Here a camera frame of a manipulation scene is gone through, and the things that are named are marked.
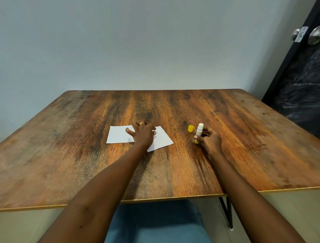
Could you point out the person's left hand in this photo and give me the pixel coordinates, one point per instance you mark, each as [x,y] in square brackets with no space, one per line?
[143,136]

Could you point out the person's right hand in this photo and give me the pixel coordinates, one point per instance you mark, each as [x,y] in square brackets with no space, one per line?
[212,143]

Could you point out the person's left thumb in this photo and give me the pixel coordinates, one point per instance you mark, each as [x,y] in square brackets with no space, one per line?
[154,130]

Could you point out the person's left little finger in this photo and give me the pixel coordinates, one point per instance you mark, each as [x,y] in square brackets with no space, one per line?
[130,131]

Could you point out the person's right fingers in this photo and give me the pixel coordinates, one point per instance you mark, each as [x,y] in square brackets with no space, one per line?
[203,134]

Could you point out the white and yellow glue stick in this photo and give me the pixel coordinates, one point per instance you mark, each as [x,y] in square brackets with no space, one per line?
[199,128]

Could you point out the white paper sheet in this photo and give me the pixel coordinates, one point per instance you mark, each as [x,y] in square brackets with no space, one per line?
[162,140]
[117,135]

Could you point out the person's right forearm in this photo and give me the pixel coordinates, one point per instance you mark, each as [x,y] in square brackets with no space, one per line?
[247,200]

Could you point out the person's left forearm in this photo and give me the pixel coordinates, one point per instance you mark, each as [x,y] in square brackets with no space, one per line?
[100,197]

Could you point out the yellow glue stick cap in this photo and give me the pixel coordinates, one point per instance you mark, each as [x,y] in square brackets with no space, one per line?
[190,128]

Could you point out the black metal table leg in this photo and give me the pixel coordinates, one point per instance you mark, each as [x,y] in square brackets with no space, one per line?
[227,212]

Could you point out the person's blue jeans legs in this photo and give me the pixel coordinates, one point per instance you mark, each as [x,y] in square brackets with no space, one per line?
[157,222]

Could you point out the black door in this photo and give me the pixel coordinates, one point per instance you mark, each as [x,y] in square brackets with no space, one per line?
[295,82]

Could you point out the silver door knob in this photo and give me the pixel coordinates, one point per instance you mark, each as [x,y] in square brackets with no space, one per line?
[295,33]
[315,35]

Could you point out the silver door latch plate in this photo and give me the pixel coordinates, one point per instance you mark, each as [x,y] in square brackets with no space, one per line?
[301,33]

